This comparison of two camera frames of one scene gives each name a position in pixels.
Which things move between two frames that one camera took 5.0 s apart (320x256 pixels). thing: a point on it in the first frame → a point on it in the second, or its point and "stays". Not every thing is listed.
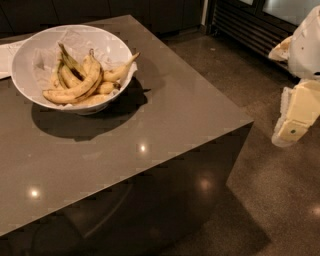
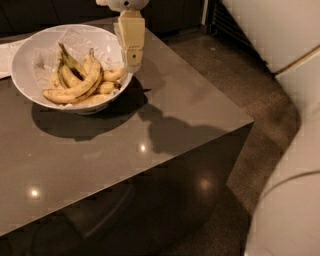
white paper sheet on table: (7, 52) stays
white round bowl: (79, 68) stays
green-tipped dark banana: (72, 63) stays
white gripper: (306, 50) → (124, 4)
